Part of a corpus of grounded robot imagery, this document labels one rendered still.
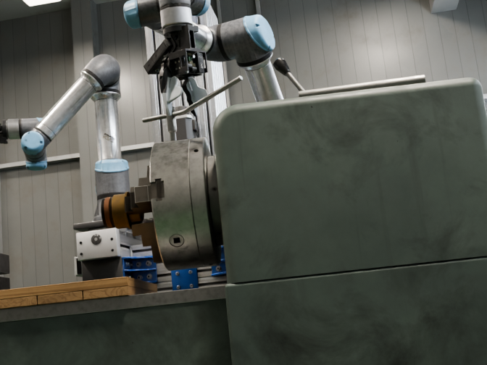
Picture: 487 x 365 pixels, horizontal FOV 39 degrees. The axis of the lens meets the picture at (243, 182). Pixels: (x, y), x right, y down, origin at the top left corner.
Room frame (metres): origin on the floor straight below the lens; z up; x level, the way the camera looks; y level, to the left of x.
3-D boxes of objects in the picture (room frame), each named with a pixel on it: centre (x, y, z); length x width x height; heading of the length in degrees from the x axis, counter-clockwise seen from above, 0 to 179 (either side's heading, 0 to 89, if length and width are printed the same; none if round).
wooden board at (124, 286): (1.69, 0.41, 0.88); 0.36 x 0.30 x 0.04; 178
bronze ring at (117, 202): (1.69, 0.30, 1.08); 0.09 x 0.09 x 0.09; 88
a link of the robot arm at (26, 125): (2.47, 0.74, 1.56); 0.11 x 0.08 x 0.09; 103
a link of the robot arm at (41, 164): (2.45, 0.74, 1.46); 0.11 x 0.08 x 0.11; 13
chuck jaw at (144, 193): (1.59, 0.23, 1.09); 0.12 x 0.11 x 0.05; 178
